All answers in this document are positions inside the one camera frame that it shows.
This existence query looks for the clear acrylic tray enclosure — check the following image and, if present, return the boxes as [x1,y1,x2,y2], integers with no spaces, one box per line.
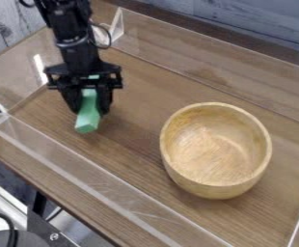
[0,10,299,247]

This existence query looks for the black cable loop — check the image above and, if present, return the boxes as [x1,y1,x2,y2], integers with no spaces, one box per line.
[0,211,19,247]

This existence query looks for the grey metal bracket with screw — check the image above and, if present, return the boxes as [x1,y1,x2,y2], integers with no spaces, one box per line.
[27,210,80,247]

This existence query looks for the light wooden bowl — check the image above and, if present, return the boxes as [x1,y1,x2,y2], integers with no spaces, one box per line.
[160,102,274,200]

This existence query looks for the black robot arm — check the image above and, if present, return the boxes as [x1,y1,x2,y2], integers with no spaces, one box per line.
[33,0,123,115]

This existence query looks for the green rectangular block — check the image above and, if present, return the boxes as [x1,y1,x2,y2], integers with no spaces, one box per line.
[74,74,103,135]

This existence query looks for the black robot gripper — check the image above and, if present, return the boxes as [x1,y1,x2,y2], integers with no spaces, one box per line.
[44,38,123,115]

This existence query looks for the black table leg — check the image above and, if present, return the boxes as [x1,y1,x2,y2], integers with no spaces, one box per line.
[32,192,48,217]

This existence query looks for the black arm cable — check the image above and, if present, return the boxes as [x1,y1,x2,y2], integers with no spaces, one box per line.
[90,22,114,51]

